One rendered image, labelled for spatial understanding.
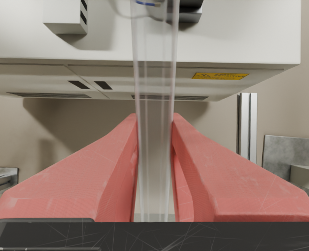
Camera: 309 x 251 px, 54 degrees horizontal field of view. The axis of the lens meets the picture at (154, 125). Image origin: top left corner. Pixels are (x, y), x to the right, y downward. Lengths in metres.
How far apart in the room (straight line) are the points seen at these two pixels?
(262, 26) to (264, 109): 0.67
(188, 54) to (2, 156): 0.87
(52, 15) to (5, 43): 0.10
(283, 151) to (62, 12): 0.90
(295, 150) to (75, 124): 0.77
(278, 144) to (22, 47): 0.89
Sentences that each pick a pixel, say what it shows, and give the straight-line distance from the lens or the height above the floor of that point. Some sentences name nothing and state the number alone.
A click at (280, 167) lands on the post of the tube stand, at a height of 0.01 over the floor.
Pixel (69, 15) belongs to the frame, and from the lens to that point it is 0.43.
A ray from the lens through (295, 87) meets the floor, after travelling 1.18.
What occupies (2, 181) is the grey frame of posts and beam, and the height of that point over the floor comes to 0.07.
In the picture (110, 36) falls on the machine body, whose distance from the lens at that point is 0.46.
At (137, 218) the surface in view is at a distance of 0.22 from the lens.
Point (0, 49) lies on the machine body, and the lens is 0.50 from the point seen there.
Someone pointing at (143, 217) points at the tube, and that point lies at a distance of 0.16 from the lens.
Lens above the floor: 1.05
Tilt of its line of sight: 89 degrees down
